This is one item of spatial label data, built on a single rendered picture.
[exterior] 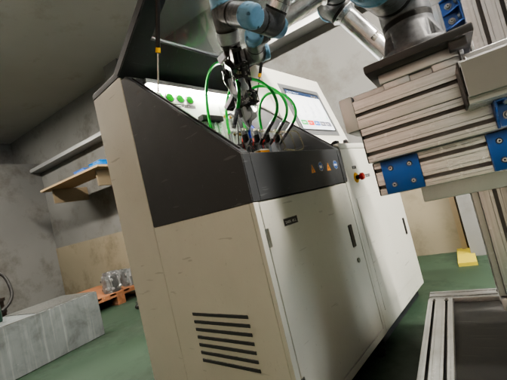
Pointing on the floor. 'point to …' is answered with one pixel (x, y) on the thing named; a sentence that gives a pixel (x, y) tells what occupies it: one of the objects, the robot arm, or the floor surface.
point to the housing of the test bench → (139, 232)
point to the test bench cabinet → (234, 298)
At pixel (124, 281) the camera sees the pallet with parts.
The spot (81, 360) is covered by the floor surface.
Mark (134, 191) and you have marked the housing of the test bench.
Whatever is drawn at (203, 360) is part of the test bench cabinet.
